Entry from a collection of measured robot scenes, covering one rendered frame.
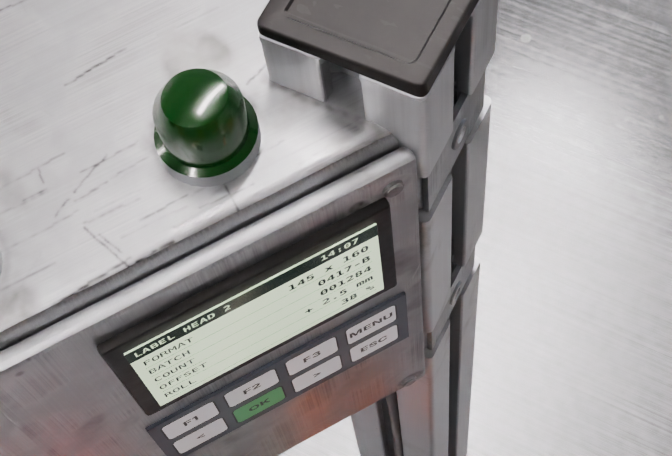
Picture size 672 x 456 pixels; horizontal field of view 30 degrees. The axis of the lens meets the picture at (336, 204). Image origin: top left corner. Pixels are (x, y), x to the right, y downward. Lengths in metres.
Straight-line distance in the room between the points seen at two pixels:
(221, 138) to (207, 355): 0.07
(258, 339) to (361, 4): 0.10
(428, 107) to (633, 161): 0.75
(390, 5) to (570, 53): 0.79
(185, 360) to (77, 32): 0.09
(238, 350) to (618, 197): 0.70
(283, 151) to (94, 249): 0.05
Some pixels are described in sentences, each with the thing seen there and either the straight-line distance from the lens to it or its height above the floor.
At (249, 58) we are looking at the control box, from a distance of 0.32.
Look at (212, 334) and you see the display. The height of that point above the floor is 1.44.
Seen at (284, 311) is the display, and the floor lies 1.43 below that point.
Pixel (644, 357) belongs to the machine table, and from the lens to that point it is 0.98.
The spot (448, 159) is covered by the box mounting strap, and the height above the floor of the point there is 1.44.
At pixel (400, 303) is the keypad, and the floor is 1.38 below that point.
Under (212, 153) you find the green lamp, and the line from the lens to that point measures 0.30.
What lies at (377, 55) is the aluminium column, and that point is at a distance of 0.29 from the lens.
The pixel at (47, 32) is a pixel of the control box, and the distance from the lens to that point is 0.34.
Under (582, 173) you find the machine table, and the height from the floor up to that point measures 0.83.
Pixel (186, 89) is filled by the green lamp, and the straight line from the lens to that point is 0.30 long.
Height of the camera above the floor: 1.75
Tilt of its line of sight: 64 degrees down
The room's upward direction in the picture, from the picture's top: 10 degrees counter-clockwise
